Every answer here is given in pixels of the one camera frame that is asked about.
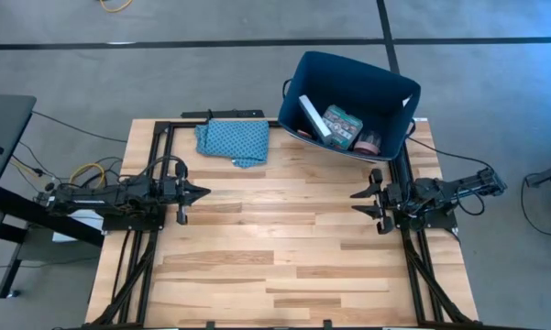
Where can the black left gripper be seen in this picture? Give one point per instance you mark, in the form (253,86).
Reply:
(172,191)

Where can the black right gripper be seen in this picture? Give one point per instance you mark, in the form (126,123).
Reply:
(389,199)

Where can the pink tape roll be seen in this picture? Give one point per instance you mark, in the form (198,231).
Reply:
(367,146)

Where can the green first aid kit box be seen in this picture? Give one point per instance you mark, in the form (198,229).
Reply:
(342,126)

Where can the blue white pill organizer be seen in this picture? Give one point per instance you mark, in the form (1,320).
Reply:
(312,114)

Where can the navy white striped fabric basket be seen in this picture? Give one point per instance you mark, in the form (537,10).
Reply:
(357,78)

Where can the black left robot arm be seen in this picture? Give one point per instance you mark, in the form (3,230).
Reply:
(96,199)

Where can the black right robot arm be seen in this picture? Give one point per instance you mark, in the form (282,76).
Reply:
(440,190)

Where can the teal patterned cloth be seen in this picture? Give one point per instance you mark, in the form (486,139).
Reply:
(234,142)

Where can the white paper sheet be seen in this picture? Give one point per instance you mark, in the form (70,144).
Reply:
(91,221)

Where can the black desk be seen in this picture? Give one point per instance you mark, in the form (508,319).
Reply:
(4,124)

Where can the black aluminium table frame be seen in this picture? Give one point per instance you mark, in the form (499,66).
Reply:
(158,146)

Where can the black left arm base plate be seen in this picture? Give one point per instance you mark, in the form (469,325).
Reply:
(133,224)

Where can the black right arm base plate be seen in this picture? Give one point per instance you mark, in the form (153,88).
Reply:
(440,223)

